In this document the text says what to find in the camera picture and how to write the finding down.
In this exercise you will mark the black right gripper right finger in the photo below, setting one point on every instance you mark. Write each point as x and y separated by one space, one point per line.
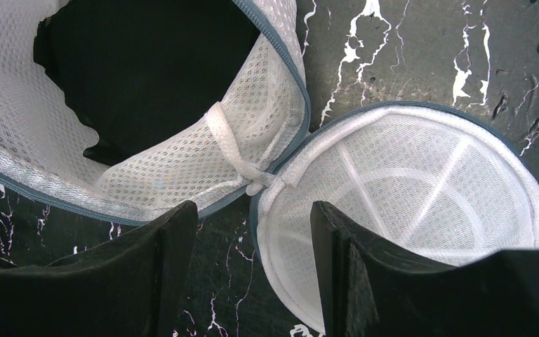
369 286

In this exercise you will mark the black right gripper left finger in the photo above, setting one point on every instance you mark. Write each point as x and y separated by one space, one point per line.
128 286

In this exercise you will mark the black bra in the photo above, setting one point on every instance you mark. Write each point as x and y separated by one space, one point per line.
140 72

